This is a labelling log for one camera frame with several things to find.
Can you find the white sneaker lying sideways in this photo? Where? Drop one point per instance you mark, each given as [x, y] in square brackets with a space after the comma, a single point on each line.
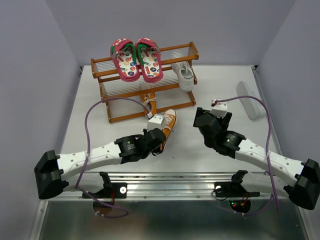
[252, 107]

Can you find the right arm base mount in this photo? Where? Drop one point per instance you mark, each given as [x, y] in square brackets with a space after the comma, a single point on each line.
[233, 188]

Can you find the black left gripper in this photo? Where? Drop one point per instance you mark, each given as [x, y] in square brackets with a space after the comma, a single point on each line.
[157, 150]

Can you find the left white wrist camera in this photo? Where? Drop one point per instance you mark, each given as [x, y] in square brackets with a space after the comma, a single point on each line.
[156, 122]

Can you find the orange wooden shoe shelf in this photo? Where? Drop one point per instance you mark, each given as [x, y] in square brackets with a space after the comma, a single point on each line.
[166, 90]

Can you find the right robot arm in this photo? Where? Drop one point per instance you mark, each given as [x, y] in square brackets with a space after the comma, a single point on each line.
[299, 181]

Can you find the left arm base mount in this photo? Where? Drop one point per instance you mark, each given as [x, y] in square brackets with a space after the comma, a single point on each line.
[100, 186]

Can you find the white sneaker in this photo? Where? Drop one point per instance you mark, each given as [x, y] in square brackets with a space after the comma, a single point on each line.
[184, 75]

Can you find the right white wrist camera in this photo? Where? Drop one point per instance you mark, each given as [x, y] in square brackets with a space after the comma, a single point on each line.
[219, 109]

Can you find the pink flip-flop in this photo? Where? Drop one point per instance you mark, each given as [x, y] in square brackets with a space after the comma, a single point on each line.
[124, 58]

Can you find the orange sneaker one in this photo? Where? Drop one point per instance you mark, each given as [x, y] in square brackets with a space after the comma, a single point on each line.
[170, 117]
[149, 101]

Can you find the aluminium mounting rail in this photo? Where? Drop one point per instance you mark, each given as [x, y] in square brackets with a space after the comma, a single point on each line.
[176, 186]

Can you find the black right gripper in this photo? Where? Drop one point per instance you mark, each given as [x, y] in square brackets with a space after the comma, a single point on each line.
[223, 122]

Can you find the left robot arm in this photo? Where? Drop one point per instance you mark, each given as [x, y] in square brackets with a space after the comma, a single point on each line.
[58, 173]

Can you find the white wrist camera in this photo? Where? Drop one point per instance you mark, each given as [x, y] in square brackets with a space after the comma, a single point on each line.
[219, 109]
[156, 122]

